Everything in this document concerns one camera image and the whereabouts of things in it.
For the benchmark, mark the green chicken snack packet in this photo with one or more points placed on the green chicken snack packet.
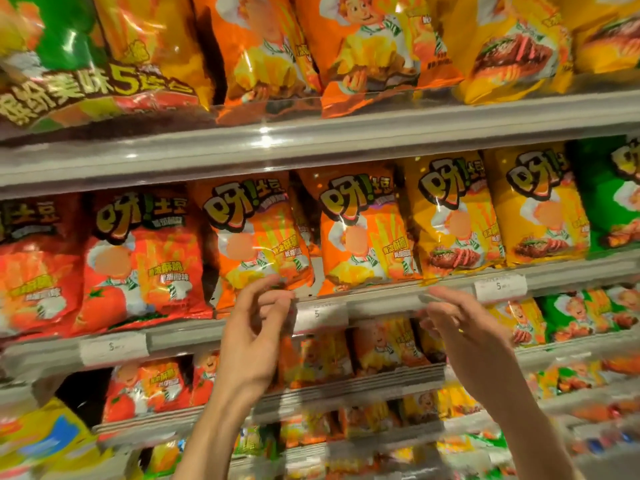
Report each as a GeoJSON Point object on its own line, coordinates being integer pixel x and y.
{"type": "Point", "coordinates": [610, 199]}

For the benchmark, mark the person's right hand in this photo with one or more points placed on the person's right hand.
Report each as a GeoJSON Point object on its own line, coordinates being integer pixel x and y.
{"type": "Point", "coordinates": [480, 349]}

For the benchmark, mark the yellow steak snack packet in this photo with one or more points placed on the yellow steak snack packet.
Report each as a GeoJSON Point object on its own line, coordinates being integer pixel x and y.
{"type": "Point", "coordinates": [505, 49]}
{"type": "Point", "coordinates": [605, 34]}
{"type": "Point", "coordinates": [540, 209]}
{"type": "Point", "coordinates": [450, 219]}

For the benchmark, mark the large red multipack snack bag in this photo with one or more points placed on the large red multipack snack bag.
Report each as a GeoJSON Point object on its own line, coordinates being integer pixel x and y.
{"type": "Point", "coordinates": [100, 59]}

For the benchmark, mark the orange chef snack packet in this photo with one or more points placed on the orange chef snack packet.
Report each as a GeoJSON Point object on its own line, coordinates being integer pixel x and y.
{"type": "Point", "coordinates": [360, 229]}
{"type": "Point", "coordinates": [250, 234]}
{"type": "Point", "coordinates": [260, 54]}
{"type": "Point", "coordinates": [375, 49]}

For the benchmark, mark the red tomato snack packet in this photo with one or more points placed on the red tomato snack packet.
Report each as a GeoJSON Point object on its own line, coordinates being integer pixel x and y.
{"type": "Point", "coordinates": [40, 274]}
{"type": "Point", "coordinates": [140, 264]}

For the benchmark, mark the row of corn snack packets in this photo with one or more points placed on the row of corn snack packets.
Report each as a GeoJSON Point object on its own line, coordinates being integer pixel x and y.
{"type": "Point", "coordinates": [40, 439]}

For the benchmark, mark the person's left hand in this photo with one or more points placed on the person's left hand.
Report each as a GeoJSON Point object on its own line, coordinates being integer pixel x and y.
{"type": "Point", "coordinates": [250, 344]}

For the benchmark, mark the white price tag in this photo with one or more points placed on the white price tag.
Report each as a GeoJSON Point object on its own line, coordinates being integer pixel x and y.
{"type": "Point", "coordinates": [500, 288]}
{"type": "Point", "coordinates": [320, 317]}
{"type": "Point", "coordinates": [114, 349]}

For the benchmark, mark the red tomato chip bags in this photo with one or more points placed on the red tomato chip bags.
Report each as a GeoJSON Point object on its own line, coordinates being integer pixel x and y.
{"type": "Point", "coordinates": [150, 389]}

